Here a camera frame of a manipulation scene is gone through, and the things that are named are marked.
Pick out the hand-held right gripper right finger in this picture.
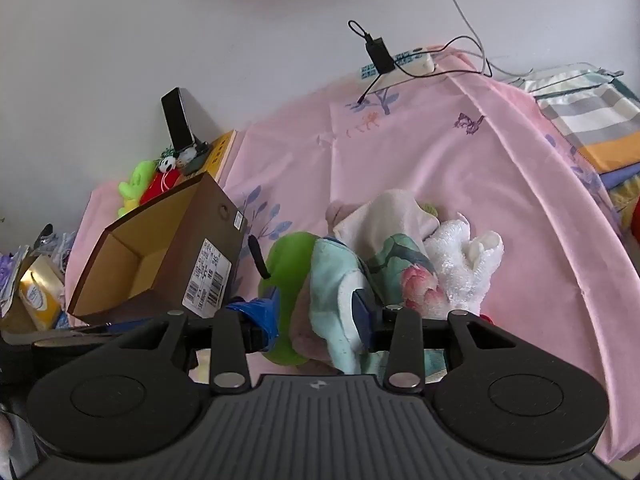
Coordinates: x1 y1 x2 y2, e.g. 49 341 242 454
351 291 517 394

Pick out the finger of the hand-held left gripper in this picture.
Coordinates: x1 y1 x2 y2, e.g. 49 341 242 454
32 321 168 352

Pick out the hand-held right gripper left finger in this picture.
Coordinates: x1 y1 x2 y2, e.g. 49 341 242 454
120 292 281 395

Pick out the green plush toy with antenna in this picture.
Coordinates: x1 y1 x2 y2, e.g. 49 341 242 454
248 231 323 367

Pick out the lotus print cloth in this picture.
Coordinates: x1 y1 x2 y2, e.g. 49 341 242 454
367 232 451 318

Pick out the brown cardboard box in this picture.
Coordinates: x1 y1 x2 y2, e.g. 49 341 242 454
66 171 249 325

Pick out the cream white cloth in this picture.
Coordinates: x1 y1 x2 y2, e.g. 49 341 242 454
325 189 441 258

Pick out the yellow tissue pack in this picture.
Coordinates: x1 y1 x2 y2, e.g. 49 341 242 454
19 255 66 332

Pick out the purple printed packet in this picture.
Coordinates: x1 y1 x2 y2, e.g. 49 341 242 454
0 247 28 318

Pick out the clear plastic bag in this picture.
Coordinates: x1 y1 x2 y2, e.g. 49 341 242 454
32 224 78 281

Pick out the red plush toy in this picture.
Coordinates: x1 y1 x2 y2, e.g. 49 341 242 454
140 167 183 206

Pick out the lime green plush toy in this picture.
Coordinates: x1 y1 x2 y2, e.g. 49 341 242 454
117 160 158 218

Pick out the dark green phone stand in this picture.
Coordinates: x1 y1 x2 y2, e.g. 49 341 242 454
175 137 211 176

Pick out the pink printed bedsheet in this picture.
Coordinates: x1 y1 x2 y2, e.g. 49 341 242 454
65 42 640 466

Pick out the black phone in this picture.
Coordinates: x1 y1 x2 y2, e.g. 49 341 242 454
161 87 196 148

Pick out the white power strip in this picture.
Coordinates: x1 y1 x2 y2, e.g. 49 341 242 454
356 47 436 81

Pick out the black charger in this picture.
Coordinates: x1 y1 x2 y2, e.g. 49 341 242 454
365 36 396 75

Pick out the multicoloured folded quilt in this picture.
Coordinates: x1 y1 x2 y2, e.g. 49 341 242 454
597 160 640 236

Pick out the striped folded blanket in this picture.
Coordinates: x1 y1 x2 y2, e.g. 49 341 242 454
520 62 640 173

